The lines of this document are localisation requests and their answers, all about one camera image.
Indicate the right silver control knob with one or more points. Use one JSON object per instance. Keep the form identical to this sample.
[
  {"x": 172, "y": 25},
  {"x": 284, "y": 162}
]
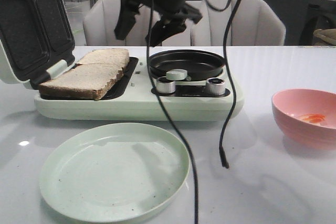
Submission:
[{"x": 215, "y": 86}]

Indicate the right grey upholstered chair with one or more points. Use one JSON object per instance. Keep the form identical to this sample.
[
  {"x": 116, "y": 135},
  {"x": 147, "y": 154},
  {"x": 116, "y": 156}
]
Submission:
[{"x": 254, "y": 24}]

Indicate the breakfast maker hinged lid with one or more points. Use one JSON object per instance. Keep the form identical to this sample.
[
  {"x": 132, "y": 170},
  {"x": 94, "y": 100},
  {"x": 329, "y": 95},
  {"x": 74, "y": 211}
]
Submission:
[{"x": 36, "y": 41}]

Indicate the silver control knob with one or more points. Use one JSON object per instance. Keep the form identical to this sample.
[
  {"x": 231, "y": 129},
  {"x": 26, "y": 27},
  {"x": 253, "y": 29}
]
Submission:
[
  {"x": 165, "y": 86},
  {"x": 215, "y": 86}
]

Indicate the round black frying pan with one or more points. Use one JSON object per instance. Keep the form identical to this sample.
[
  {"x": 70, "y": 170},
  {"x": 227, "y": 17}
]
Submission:
[{"x": 200, "y": 65}]

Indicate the bread slice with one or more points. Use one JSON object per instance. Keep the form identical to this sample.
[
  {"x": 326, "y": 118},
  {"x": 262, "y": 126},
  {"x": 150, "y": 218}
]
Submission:
[
  {"x": 115, "y": 56},
  {"x": 89, "y": 81}
]

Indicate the grey upholstered chair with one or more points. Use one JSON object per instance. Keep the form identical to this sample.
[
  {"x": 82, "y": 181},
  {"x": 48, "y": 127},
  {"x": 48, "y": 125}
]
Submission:
[
  {"x": 101, "y": 20},
  {"x": 254, "y": 24}
]

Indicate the mint green round plate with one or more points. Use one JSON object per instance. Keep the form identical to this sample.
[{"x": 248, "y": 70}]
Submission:
[{"x": 116, "y": 173}]

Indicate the black cable loose end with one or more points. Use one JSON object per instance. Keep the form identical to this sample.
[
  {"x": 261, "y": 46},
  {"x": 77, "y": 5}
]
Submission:
[{"x": 222, "y": 154}]

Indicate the left silver control knob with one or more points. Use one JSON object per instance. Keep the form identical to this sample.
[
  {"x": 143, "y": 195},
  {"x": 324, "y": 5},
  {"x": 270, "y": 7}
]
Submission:
[{"x": 165, "y": 86}]

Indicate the left grey upholstered chair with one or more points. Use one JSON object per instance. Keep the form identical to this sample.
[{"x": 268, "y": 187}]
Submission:
[{"x": 101, "y": 20}]

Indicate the pink plastic bowl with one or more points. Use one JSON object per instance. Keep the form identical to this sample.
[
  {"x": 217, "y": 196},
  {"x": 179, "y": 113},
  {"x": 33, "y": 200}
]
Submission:
[{"x": 288, "y": 105}]

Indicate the mint green breakfast maker base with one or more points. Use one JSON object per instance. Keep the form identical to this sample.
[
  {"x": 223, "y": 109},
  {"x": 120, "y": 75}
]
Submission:
[{"x": 138, "y": 103}]

